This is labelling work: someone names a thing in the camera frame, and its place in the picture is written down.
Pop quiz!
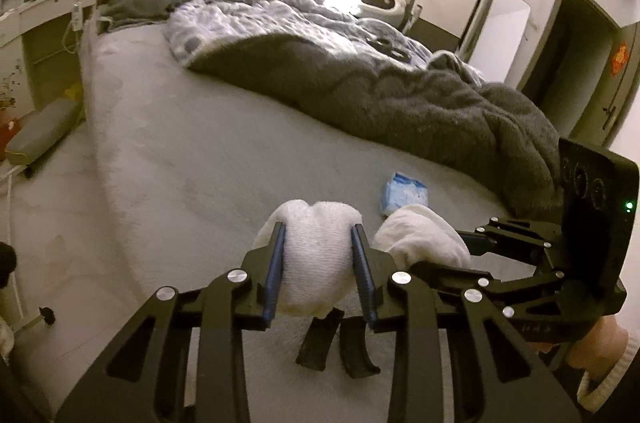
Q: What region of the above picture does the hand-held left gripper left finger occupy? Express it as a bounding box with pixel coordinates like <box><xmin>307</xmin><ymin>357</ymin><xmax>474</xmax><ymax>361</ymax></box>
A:
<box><xmin>55</xmin><ymin>223</ymin><xmax>288</xmax><ymax>423</ymax></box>

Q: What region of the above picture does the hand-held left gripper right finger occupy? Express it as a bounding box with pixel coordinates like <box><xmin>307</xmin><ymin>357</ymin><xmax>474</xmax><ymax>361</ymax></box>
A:
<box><xmin>350</xmin><ymin>224</ymin><xmax>583</xmax><ymax>423</ymax></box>

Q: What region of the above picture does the grey-green pillow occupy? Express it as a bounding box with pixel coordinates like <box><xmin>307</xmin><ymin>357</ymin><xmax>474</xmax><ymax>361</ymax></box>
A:
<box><xmin>97</xmin><ymin>0</ymin><xmax>194</xmax><ymax>34</ymax></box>

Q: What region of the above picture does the grey bed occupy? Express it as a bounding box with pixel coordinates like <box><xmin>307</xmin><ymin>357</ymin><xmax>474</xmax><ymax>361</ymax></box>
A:
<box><xmin>77</xmin><ymin>0</ymin><xmax>571</xmax><ymax>423</ymax></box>

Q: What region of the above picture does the wheeled clothes rack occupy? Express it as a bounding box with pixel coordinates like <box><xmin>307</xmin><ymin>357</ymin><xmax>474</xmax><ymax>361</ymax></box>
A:
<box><xmin>20</xmin><ymin>306</ymin><xmax>57</xmax><ymax>328</ymax></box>

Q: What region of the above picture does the white corded controller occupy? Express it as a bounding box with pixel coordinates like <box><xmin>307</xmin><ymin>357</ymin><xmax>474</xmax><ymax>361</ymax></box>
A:
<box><xmin>64</xmin><ymin>2</ymin><xmax>85</xmax><ymax>54</ymax></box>

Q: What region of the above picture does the grey cushioned stool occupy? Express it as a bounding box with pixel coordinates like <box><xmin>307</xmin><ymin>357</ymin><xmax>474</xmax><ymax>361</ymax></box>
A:
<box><xmin>5</xmin><ymin>98</ymin><xmax>84</xmax><ymax>179</ymax></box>

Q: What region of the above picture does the white sock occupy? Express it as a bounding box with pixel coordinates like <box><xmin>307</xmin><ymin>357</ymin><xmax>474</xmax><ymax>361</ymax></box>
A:
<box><xmin>372</xmin><ymin>204</ymin><xmax>474</xmax><ymax>277</ymax></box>
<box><xmin>252</xmin><ymin>198</ymin><xmax>364</xmax><ymax>318</ymax></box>

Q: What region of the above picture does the patterned blue-grey duvet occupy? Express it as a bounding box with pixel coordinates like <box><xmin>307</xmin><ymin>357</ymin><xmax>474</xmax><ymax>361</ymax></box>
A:
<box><xmin>162</xmin><ymin>0</ymin><xmax>437</xmax><ymax>70</ymax></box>

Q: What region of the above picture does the black curved band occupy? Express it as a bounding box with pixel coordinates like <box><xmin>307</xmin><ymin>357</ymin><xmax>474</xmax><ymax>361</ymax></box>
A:
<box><xmin>295</xmin><ymin>315</ymin><xmax>334</xmax><ymax>372</ymax></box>
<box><xmin>339</xmin><ymin>317</ymin><xmax>381</xmax><ymax>379</ymax></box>

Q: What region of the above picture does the orange bag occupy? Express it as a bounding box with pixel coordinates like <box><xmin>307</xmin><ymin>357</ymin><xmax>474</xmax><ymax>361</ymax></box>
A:
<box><xmin>0</xmin><ymin>118</ymin><xmax>22</xmax><ymax>162</ymax></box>

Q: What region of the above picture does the blue tissue pack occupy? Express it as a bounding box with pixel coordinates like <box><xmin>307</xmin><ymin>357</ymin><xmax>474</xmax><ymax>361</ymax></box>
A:
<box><xmin>380</xmin><ymin>171</ymin><xmax>430</xmax><ymax>218</ymax></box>

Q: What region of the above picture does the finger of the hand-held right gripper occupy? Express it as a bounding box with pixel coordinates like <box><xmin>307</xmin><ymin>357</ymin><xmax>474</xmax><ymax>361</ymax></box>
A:
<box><xmin>456</xmin><ymin>216</ymin><xmax>568</xmax><ymax>275</ymax></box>
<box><xmin>407</xmin><ymin>260</ymin><xmax>503</xmax><ymax>304</ymax></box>

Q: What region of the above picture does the person's right forearm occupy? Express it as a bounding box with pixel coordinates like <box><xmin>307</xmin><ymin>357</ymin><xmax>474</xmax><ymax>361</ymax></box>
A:
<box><xmin>537</xmin><ymin>315</ymin><xmax>640</xmax><ymax>415</ymax></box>

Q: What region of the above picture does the dark grey fleece blanket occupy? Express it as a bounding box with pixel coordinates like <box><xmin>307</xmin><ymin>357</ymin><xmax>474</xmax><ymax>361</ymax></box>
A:
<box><xmin>187</xmin><ymin>34</ymin><xmax>567</xmax><ymax>217</ymax></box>

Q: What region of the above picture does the dark framed door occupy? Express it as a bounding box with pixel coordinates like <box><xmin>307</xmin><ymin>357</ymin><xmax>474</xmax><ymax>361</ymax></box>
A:
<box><xmin>517</xmin><ymin>0</ymin><xmax>640</xmax><ymax>150</ymax></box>

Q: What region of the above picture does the red door ornament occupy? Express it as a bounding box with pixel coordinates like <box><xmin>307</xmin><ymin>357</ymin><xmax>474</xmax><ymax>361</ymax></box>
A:
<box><xmin>610</xmin><ymin>44</ymin><xmax>631</xmax><ymax>76</ymax></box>

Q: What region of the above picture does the white dressing table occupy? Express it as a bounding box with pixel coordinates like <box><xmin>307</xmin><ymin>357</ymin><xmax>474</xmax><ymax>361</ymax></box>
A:
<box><xmin>0</xmin><ymin>0</ymin><xmax>104</xmax><ymax>114</ymax></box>

